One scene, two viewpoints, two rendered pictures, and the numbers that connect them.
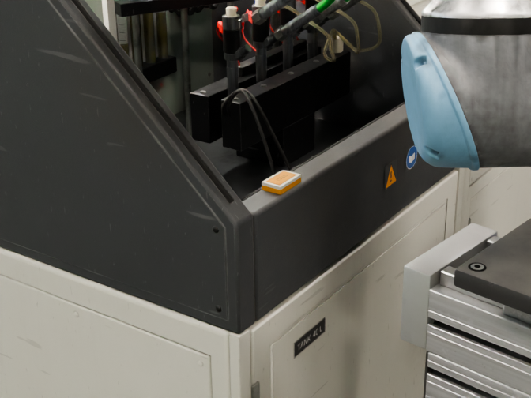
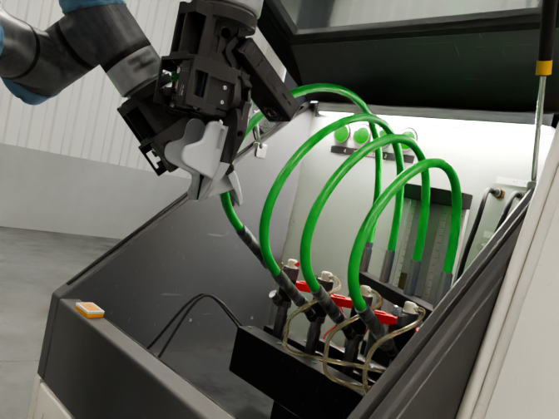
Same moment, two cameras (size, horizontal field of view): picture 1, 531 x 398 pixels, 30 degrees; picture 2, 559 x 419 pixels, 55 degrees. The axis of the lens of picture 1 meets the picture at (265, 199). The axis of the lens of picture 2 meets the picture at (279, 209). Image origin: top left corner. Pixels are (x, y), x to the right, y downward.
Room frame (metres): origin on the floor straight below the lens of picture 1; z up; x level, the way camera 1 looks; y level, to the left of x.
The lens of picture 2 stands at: (1.67, -0.85, 1.24)
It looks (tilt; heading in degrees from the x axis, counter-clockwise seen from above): 3 degrees down; 102
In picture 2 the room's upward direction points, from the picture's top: 12 degrees clockwise
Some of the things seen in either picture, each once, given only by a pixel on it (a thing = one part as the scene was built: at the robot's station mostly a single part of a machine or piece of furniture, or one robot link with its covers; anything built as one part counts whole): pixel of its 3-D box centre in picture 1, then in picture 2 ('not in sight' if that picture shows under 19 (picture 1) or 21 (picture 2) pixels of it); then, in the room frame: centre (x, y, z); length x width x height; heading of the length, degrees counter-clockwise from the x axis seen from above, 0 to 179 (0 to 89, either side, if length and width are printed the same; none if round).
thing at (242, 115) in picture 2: not in sight; (228, 124); (1.47, -0.27, 1.29); 0.05 x 0.02 x 0.09; 145
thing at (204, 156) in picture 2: not in sight; (202, 160); (1.45, -0.29, 1.25); 0.06 x 0.03 x 0.09; 55
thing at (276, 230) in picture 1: (360, 184); (141, 416); (1.38, -0.15, 0.87); 0.62 x 0.04 x 0.16; 145
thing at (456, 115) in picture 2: not in sight; (417, 114); (1.67, 0.27, 1.43); 0.54 x 0.03 x 0.02; 145
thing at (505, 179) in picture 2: not in sight; (507, 250); (1.87, 0.13, 1.20); 0.13 x 0.03 x 0.31; 145
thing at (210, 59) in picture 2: not in sight; (210, 65); (1.43, -0.28, 1.35); 0.09 x 0.08 x 0.12; 55
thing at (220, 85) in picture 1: (275, 111); (318, 406); (1.62, -0.02, 0.91); 0.34 x 0.10 x 0.15; 145
